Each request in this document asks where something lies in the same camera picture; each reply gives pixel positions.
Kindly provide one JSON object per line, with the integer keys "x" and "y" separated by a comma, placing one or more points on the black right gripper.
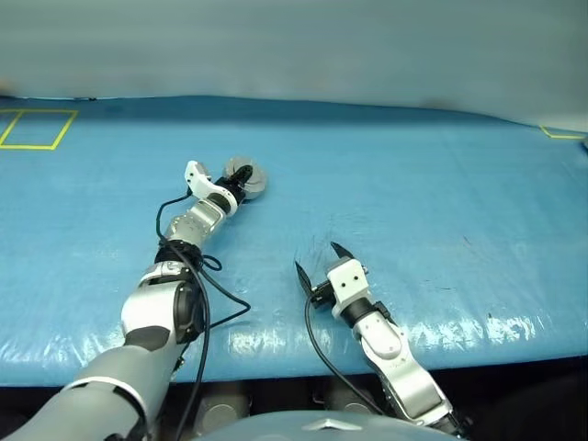
{"x": 324, "y": 294}

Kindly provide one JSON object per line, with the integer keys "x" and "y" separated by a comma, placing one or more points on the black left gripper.
{"x": 229, "y": 186}

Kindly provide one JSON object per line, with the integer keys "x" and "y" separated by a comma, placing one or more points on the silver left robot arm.
{"x": 147, "y": 312}

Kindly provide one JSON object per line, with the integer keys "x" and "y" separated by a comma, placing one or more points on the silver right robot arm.
{"x": 404, "y": 367}

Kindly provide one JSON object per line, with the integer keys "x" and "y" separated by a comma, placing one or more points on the blue plastic table cover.
{"x": 413, "y": 184}

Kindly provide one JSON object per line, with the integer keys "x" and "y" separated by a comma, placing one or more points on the grey rounded shape under table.
{"x": 225, "y": 404}
{"x": 344, "y": 397}

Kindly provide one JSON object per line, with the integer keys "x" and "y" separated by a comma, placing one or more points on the grey robot torso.
{"x": 321, "y": 425}

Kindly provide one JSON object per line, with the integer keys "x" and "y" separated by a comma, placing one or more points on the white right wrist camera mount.
{"x": 349, "y": 280}

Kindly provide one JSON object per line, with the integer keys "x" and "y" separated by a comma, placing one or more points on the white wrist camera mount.
{"x": 349, "y": 280}
{"x": 197, "y": 177}

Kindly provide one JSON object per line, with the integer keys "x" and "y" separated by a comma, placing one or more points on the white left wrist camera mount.
{"x": 197, "y": 177}

